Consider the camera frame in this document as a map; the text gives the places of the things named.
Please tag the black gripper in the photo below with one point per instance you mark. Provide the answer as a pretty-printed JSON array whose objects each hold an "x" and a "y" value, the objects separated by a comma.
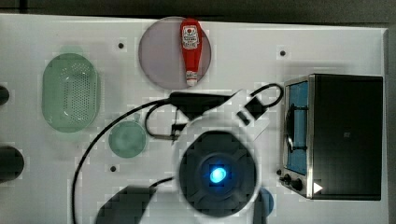
[{"x": 194, "y": 105}]

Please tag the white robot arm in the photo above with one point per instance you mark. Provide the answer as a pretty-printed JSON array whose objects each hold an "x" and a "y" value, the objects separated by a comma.
[{"x": 217, "y": 178}]

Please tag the lilac round plate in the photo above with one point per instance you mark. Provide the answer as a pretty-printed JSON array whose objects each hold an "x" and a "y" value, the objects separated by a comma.
[{"x": 161, "y": 58}]

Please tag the red ketchup bottle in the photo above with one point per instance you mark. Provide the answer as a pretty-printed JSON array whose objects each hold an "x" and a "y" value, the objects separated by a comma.
[{"x": 191, "y": 48}]

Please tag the green perforated colander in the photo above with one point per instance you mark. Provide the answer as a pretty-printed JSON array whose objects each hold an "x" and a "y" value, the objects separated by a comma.
[{"x": 70, "y": 91}]

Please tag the blue cup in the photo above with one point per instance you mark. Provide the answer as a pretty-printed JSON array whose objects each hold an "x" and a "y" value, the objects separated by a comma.
[{"x": 267, "y": 201}]

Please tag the silver toaster oven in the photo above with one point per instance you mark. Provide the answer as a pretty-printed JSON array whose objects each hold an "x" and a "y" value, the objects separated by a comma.
[{"x": 333, "y": 137}]

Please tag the large black pot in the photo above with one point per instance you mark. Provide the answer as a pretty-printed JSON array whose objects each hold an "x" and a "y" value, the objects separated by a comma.
[{"x": 11, "y": 163}]

